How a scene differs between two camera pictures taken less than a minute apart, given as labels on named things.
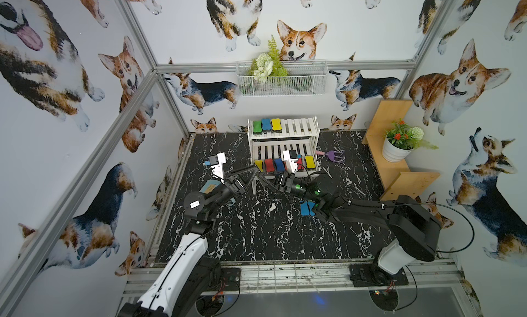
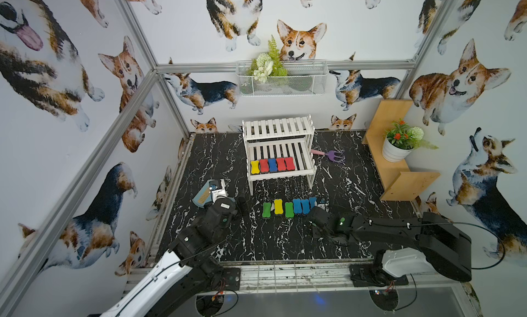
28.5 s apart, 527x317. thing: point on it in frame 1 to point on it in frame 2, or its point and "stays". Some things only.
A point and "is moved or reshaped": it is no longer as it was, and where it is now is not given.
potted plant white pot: (400, 140) stays
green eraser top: (257, 127) to (266, 209)
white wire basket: (304, 78) stays
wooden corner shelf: (394, 179) stays
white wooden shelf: (294, 149) stays
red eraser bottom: (300, 164) is moved or reshaped
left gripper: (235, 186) to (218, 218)
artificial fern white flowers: (267, 64) stays
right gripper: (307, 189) to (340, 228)
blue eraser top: (266, 124) is moved or reshaped
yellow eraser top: (276, 127) to (278, 206)
